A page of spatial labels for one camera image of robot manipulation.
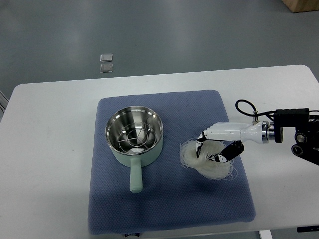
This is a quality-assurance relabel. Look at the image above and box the blue quilted mat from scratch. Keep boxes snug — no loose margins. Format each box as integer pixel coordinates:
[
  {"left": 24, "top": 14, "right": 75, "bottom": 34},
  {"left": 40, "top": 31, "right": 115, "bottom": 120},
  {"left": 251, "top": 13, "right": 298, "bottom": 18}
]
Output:
[{"left": 88, "top": 90, "right": 256, "bottom": 235}]

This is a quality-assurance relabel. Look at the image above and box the black table control panel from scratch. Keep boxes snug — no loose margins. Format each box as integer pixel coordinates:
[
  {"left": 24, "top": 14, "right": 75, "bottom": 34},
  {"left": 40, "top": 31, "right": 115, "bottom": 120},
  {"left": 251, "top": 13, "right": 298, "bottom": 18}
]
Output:
[{"left": 297, "top": 226, "right": 319, "bottom": 233}]

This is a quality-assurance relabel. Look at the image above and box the mint green steel pot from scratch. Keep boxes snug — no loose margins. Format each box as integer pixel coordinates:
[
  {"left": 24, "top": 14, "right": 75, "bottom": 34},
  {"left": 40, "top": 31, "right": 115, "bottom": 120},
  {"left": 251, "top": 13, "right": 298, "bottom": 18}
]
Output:
[{"left": 105, "top": 106, "right": 163, "bottom": 193}]

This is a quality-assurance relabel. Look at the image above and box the white vermicelli nest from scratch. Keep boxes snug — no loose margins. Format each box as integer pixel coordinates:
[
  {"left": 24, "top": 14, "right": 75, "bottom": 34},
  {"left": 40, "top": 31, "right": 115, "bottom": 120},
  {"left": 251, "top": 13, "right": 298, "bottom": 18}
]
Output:
[{"left": 179, "top": 138, "right": 238, "bottom": 181}]

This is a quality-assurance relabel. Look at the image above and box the wooden box corner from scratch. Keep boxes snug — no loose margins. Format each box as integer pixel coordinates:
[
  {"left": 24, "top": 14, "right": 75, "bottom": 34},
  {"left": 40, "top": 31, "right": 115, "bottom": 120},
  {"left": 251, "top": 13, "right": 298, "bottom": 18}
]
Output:
[{"left": 282, "top": 0, "right": 319, "bottom": 13}]

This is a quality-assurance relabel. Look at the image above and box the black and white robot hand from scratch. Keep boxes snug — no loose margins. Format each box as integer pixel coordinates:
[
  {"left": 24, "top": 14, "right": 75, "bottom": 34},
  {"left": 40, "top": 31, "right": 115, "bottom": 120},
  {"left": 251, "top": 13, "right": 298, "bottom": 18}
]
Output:
[{"left": 195, "top": 121, "right": 275, "bottom": 163}]

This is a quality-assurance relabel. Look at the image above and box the wire steaming rack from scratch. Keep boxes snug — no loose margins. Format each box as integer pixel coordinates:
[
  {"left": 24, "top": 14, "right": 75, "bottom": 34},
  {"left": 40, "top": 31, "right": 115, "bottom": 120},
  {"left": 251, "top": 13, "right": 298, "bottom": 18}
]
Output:
[{"left": 117, "top": 122, "right": 157, "bottom": 153}]

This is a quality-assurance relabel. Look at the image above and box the person in white clothing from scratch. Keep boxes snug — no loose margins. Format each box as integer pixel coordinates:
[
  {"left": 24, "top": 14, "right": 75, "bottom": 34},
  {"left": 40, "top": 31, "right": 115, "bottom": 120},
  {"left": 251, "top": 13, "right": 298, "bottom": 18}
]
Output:
[{"left": 0, "top": 91, "right": 9, "bottom": 114}]

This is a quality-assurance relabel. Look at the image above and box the upper metal floor plate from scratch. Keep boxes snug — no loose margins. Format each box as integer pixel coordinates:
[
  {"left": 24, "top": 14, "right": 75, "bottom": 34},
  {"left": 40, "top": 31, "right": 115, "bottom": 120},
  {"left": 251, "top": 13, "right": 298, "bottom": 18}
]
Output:
[{"left": 100, "top": 53, "right": 113, "bottom": 62}]

